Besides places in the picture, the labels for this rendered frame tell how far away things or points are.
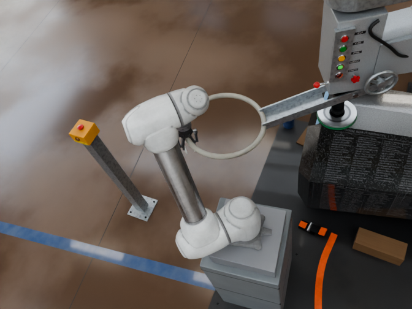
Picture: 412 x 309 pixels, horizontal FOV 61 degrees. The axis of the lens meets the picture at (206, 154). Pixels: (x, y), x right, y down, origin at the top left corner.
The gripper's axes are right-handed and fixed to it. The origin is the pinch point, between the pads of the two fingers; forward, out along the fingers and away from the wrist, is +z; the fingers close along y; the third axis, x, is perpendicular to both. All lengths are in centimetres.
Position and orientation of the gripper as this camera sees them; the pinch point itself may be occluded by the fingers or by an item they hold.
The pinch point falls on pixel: (189, 148)
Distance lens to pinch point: 208.2
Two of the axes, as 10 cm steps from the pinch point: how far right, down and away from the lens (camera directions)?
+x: -3.2, -7.5, 5.7
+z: 1.1, 5.7, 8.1
